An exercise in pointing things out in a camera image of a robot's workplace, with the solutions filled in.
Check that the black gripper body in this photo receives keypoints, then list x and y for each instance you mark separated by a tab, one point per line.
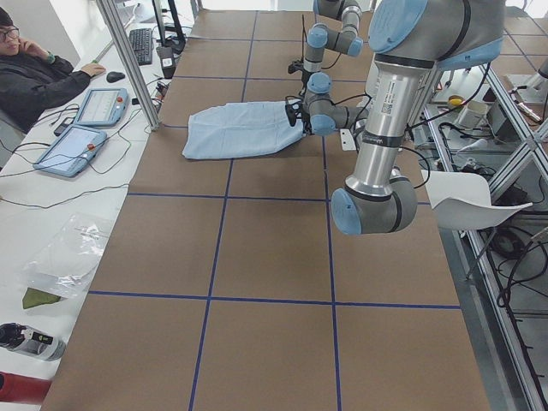
305	77
305	124

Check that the light blue button-up shirt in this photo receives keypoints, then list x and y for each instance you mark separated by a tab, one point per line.
240	130

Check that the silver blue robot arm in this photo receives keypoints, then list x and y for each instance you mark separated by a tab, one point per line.
408	40
319	38

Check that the black keyboard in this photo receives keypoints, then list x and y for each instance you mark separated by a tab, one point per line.
140	40

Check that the white square cup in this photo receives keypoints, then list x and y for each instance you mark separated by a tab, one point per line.
472	114

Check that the black computer mouse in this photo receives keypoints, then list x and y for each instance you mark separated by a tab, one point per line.
114	76

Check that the white moulded chair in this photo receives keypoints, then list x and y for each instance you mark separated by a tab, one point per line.
462	201

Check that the upper blue teach pendant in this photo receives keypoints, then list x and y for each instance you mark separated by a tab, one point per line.
102	107

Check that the blue teach pendant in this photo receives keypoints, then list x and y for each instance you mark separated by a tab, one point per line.
72	151
102	107

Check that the lower blue teach pendant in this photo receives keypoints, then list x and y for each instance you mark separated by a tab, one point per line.
72	151

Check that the seated person in black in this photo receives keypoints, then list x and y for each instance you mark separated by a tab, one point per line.
34	80

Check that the clear plastic bag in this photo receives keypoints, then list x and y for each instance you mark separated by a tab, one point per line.
65	266

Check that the green cloth piece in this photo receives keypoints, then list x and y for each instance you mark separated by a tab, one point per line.
35	298

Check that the black grey device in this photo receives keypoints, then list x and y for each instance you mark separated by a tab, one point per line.
26	340

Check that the grey aluminium frame post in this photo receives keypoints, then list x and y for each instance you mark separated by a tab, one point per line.
119	36

